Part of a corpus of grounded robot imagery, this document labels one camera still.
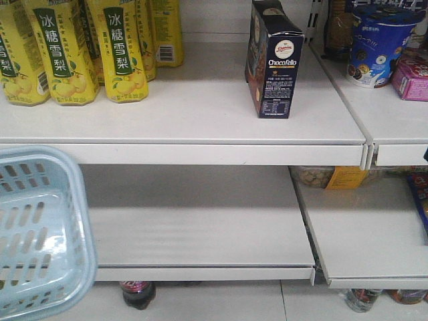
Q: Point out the dark bottle under shelf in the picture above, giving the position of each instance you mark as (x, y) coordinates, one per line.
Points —
(361, 300)

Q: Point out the yellow pear drink bottle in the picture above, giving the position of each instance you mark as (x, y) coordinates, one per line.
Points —
(123, 68)
(57, 27)
(145, 38)
(23, 77)
(167, 33)

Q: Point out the blue Oreo cookie tub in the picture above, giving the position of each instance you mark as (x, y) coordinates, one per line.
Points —
(380, 34)

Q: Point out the light blue shopping basket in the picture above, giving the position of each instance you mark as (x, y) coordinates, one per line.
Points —
(48, 254)

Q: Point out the brown bottle under shelf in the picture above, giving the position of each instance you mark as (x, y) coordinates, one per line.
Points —
(407, 297)

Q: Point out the dark cookie package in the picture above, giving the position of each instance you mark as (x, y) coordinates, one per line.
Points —
(338, 29)

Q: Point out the dark blue Chocofello cookie box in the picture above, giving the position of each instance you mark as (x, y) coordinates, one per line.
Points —
(273, 58)

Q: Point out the yellow labelled biscuit pack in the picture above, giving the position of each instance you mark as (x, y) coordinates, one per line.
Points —
(337, 177)

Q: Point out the pink snack box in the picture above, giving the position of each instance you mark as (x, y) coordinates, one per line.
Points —
(410, 77)

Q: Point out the dark cola bottle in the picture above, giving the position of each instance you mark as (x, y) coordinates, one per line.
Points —
(138, 294)

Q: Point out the white supermarket shelf unit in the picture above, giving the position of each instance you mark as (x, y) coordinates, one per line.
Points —
(189, 184)

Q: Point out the blue red snack pack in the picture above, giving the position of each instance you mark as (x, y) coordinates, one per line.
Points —
(418, 185)

